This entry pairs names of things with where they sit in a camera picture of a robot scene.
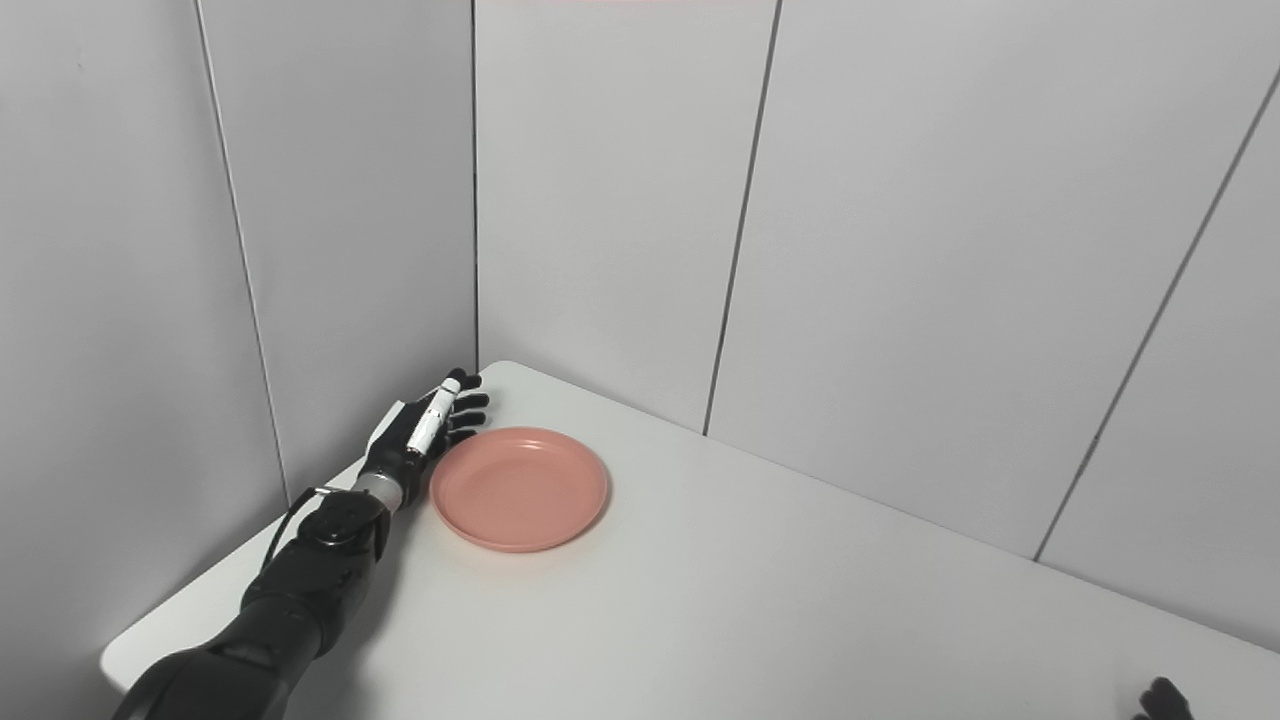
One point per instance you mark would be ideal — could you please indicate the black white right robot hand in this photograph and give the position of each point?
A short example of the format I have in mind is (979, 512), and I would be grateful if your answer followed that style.
(1162, 705)

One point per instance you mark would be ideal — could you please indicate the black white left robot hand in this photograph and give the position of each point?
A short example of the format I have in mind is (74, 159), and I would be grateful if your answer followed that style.
(395, 455)

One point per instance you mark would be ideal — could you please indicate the pink round plate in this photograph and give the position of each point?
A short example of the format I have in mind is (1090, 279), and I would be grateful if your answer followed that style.
(520, 490)

